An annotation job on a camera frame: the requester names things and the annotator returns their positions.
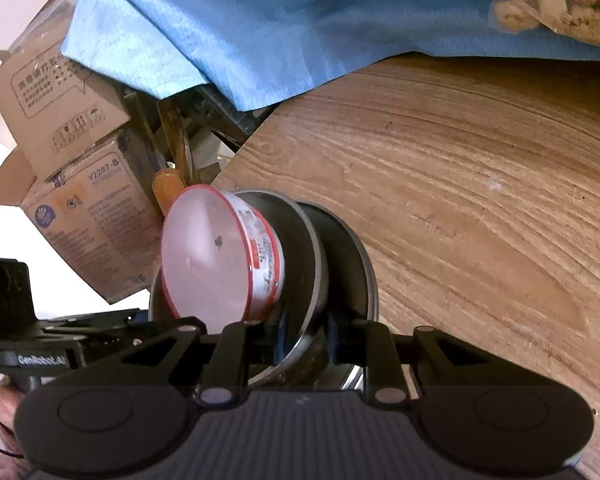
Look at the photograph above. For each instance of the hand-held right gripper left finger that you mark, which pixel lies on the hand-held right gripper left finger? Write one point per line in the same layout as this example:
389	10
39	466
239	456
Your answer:
281	342

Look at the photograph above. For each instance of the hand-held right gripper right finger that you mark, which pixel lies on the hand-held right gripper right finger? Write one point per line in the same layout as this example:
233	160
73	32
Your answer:
331	337

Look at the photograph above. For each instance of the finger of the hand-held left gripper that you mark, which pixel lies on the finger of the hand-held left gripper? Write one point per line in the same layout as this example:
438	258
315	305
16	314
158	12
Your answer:
115	327

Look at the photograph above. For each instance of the large shallow steel plate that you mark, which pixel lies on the large shallow steel plate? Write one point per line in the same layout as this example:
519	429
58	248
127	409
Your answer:
350	270

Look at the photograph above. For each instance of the deep steel bowl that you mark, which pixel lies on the deep steel bowl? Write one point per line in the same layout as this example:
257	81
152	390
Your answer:
302	260

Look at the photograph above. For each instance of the white ceramic bowl red rim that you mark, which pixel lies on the white ceramic bowl red rim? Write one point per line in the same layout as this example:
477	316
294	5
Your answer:
210	255

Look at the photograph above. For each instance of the person's left forearm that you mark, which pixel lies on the person's left forearm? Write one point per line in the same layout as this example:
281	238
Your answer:
0	465

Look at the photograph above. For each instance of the person's left hand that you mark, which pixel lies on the person's left hand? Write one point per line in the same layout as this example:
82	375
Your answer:
5	402

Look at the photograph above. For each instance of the taped cardboard box blue logo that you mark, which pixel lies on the taped cardboard box blue logo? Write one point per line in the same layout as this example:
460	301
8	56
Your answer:
90	225

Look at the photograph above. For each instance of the wooden chair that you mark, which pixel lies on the wooden chair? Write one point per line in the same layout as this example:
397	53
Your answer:
167	192

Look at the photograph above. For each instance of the light blue cloth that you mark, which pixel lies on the light blue cloth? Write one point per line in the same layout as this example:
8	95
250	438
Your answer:
280	25

